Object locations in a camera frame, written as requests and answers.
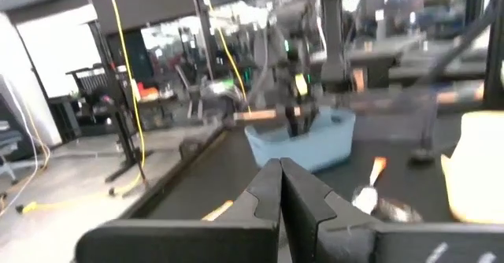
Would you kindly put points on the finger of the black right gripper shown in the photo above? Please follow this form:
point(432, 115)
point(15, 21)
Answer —
point(309, 119)
point(291, 121)

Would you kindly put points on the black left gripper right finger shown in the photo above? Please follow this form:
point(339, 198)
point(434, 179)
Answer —
point(307, 215)

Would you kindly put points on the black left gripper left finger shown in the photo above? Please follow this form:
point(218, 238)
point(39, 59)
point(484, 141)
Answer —
point(264, 192)

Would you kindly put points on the gold spoon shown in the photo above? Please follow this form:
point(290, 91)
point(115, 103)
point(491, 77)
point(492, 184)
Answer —
point(217, 211)

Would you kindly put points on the dark shiny spoon head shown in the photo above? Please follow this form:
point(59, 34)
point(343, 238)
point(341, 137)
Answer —
point(397, 212)

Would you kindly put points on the yellow plastic bin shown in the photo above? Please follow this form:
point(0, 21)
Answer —
point(480, 168)

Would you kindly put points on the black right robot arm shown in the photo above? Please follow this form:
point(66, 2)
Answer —
point(334, 38)

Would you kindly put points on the light blue plastic bin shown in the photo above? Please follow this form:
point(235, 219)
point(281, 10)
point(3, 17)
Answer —
point(315, 149)

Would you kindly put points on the black table mat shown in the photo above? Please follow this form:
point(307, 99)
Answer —
point(220, 176)

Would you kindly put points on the black stand with foot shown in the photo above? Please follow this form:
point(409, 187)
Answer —
point(202, 27)

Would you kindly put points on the black tripod stand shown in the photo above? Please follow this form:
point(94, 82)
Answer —
point(126, 145)

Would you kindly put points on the black background desk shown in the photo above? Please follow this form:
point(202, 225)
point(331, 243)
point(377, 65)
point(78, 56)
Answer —
point(67, 113)

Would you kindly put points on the grey office chair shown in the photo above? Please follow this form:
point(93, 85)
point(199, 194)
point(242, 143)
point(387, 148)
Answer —
point(10, 141)

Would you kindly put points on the black frame strut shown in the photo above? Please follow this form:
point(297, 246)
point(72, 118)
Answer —
point(427, 137)

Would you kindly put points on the black upright frame post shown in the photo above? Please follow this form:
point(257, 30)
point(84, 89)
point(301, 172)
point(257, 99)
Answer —
point(494, 58)

